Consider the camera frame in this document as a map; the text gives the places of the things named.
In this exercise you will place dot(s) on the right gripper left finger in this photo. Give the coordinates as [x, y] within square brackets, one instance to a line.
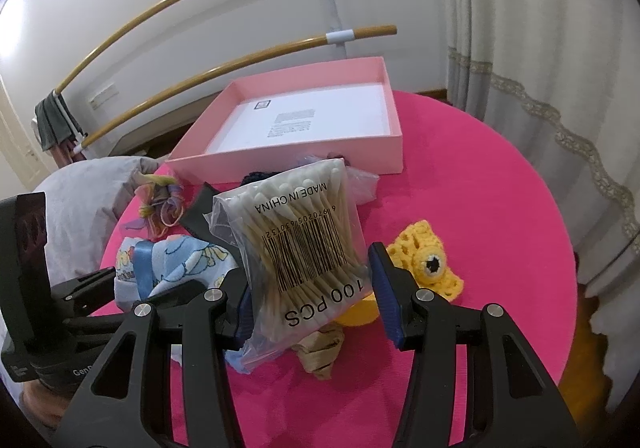
[125, 399]

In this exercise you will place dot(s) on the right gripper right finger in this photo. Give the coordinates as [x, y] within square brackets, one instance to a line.
[511, 400]

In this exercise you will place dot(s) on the cartoon print baby cloth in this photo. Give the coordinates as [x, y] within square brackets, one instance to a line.
[144, 269]

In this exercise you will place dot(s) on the pastel organza ribbon bundle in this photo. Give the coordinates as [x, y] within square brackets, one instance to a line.
[161, 205]

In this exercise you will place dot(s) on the yellow crochet toy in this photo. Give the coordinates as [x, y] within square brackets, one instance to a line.
[420, 251]

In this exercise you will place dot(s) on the beige scrunchie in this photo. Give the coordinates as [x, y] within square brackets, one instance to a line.
[319, 350]

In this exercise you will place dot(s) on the bag of cotton swabs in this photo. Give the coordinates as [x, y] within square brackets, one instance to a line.
[302, 248]

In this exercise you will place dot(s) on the dark navy crochet scrunchie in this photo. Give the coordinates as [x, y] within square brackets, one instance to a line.
[256, 177]

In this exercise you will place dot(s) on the clear plastic bag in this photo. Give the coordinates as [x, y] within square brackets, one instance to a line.
[313, 158]

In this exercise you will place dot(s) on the person's left hand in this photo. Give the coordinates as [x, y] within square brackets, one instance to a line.
[44, 405]

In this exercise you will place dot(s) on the grey quilt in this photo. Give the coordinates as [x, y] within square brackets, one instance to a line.
[84, 202]

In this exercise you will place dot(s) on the white door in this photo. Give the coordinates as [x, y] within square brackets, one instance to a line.
[23, 165]

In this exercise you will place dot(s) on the grey clothes on bar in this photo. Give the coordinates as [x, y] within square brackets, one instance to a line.
[54, 122]

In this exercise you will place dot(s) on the dark top white bench cabinet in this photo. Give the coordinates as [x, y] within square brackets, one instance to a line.
[161, 128]

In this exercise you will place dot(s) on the pink cardboard box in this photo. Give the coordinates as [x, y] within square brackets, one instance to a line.
[270, 122]

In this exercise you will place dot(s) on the cream curtain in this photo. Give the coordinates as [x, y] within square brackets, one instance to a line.
[560, 80]

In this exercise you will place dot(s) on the lower wooden ballet bar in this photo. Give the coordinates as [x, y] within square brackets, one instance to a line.
[327, 39]

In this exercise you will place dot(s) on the white wall switch plate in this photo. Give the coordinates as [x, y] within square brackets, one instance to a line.
[104, 95]

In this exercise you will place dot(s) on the white bar support post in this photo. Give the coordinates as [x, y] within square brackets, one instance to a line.
[332, 3]

